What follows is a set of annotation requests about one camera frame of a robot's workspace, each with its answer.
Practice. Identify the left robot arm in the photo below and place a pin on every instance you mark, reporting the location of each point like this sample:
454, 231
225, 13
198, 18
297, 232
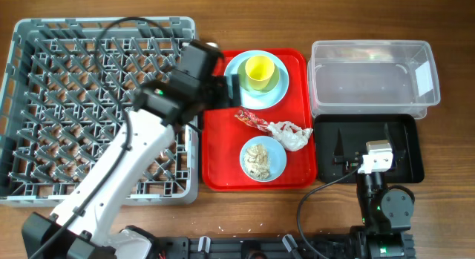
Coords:
79, 227

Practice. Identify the red snack wrapper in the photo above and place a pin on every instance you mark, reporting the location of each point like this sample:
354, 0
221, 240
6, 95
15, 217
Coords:
252, 120

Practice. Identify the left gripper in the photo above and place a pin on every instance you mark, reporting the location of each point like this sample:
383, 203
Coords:
225, 84

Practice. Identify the yellow plastic cup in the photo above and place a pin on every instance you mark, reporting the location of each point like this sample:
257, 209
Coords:
259, 70

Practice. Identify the clear plastic bin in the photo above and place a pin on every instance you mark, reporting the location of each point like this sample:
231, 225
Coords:
372, 77

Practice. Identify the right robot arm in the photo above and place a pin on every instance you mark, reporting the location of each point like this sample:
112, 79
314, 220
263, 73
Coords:
385, 210

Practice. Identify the light blue plate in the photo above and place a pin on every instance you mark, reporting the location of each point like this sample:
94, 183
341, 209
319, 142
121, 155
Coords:
264, 101

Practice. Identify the black plastic tray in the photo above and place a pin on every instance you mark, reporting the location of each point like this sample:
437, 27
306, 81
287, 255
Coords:
356, 131

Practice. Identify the green small bowl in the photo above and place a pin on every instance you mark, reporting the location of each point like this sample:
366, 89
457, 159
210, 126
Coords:
273, 82

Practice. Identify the grey dishwasher rack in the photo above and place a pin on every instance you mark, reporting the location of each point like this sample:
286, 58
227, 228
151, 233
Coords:
63, 91

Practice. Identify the rice and nut leftovers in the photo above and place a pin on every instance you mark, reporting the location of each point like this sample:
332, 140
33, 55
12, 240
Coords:
256, 162

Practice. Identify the light blue bowl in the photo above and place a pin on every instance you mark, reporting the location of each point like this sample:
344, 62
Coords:
277, 156

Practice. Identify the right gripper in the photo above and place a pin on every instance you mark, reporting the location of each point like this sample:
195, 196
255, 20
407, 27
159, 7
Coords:
338, 152

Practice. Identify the red plastic tray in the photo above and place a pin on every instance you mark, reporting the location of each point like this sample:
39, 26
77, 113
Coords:
224, 136

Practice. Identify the white tissue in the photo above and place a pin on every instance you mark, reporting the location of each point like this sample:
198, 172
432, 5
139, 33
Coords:
289, 135

